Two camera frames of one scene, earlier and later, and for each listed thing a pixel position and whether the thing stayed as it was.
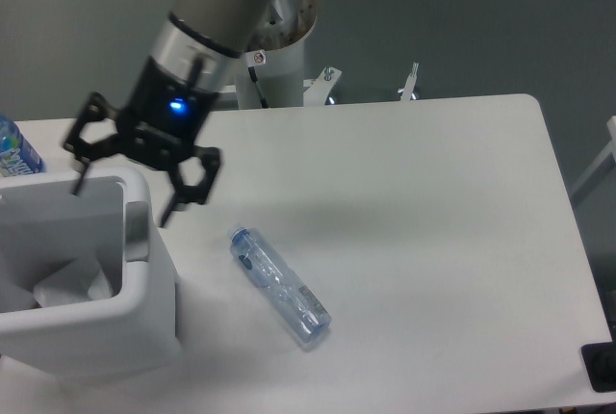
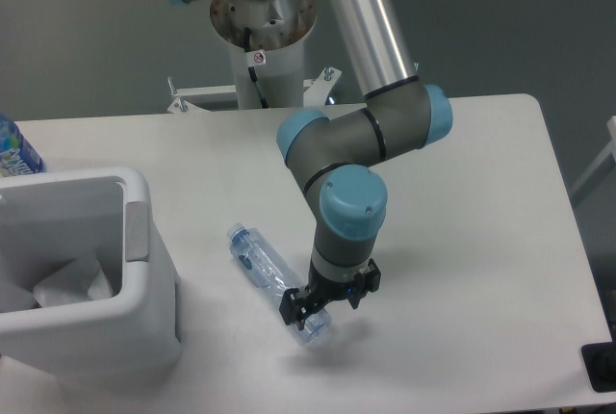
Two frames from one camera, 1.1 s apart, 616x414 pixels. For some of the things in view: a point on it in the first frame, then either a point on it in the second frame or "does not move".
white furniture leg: (599, 168) does not move
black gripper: (162, 118) → (320, 291)
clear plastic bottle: (298, 306) does not move
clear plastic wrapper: (81, 279) does not move
